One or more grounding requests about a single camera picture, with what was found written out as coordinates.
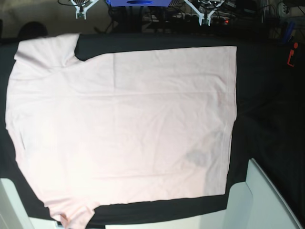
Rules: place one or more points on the pink T-shirt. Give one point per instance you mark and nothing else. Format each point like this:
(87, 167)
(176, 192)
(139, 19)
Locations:
(121, 127)

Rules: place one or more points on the blue box with hole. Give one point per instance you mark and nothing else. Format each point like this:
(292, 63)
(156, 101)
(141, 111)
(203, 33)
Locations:
(157, 3)

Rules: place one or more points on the orange black clamp right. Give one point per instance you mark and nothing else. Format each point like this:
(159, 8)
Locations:
(292, 55)

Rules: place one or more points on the black table cloth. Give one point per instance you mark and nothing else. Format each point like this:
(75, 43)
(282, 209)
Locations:
(270, 124)

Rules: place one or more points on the white bin right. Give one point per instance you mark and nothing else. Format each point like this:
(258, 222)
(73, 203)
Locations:
(257, 204)

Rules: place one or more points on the white bin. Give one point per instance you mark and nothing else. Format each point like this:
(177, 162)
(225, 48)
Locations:
(13, 214)
(257, 204)

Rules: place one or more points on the white bin left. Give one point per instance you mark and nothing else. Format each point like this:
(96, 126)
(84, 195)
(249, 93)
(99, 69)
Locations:
(13, 214)

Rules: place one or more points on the black power strip with cables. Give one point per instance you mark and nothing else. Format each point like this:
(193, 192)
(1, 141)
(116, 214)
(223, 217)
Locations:
(177, 15)

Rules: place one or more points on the blue clamp handle right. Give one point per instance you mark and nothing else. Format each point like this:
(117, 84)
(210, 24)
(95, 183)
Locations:
(289, 26)

